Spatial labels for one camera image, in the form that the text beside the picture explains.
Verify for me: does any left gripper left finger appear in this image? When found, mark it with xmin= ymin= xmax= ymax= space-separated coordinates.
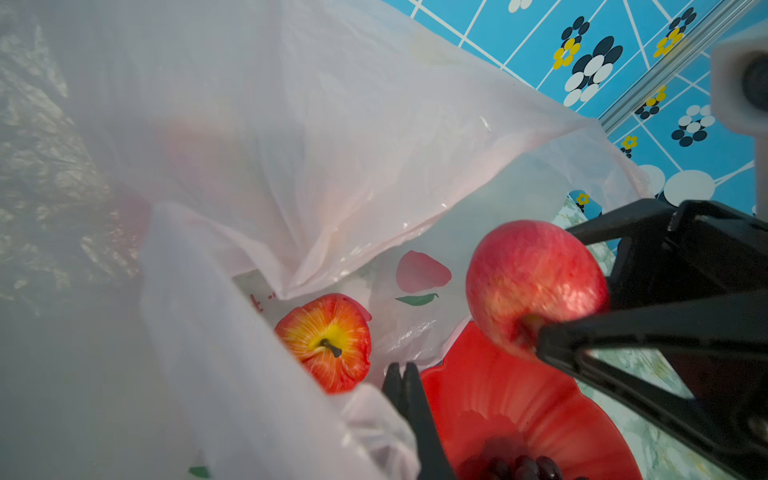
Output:
xmin=382 ymin=362 xmax=408 ymax=418

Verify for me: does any dark purple grape bunch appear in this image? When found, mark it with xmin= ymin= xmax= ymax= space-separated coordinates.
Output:
xmin=480 ymin=455 xmax=565 ymax=480

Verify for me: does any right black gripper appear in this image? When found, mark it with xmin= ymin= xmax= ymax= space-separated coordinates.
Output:
xmin=536 ymin=198 xmax=767 ymax=479

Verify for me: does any right aluminium corner post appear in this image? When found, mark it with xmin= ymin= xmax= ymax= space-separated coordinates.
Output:
xmin=599 ymin=1 xmax=761 ymax=134

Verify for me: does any small red orange fruit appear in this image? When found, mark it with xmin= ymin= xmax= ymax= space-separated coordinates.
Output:
xmin=275 ymin=293 xmax=372 ymax=394

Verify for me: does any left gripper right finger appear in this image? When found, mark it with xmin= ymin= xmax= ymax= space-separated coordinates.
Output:
xmin=400 ymin=363 xmax=456 ymax=480

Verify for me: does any pink plastic bag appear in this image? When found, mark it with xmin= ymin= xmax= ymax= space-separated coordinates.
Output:
xmin=1 ymin=1 xmax=649 ymax=479

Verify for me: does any pink red apple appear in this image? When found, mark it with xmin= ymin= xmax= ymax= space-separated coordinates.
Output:
xmin=465 ymin=220 xmax=610 ymax=361

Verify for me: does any red flower-shaped plate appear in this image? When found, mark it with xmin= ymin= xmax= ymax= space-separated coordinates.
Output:
xmin=421 ymin=323 xmax=641 ymax=479

